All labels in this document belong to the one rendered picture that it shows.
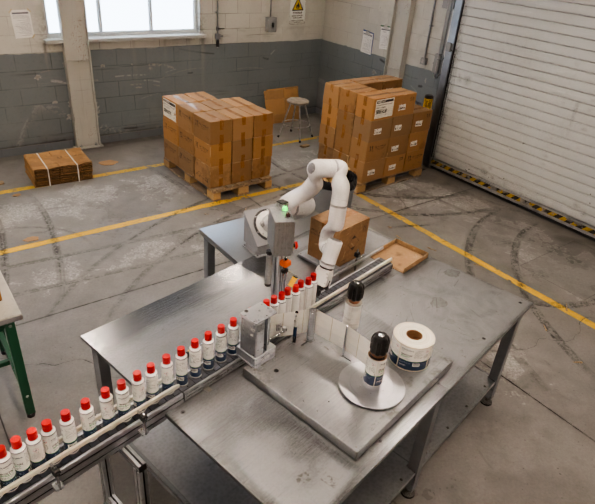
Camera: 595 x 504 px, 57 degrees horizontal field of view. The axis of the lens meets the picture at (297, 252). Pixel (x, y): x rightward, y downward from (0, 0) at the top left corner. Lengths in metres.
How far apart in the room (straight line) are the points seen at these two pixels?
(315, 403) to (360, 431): 0.23
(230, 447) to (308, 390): 0.44
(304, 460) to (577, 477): 2.00
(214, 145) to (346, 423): 4.09
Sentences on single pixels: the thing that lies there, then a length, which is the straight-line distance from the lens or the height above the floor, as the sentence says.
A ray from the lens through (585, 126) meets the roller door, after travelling 6.57.
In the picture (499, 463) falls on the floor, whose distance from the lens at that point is 3.70.
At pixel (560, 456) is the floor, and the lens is 3.92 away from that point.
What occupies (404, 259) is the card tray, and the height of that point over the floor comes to 0.83.
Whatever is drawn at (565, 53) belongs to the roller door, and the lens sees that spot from 6.64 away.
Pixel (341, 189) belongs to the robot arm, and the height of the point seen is 1.53.
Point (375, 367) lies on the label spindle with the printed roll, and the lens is 2.47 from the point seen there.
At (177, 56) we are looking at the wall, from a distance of 8.08.
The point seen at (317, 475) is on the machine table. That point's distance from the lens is 2.30.
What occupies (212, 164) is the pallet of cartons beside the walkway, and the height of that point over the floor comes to 0.43.
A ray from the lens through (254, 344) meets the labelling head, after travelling 2.51.
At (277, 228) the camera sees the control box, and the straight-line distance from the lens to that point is 2.56.
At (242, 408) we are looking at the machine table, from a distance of 2.50.
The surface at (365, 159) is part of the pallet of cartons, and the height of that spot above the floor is 0.44.
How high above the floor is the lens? 2.65
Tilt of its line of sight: 30 degrees down
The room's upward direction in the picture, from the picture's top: 5 degrees clockwise
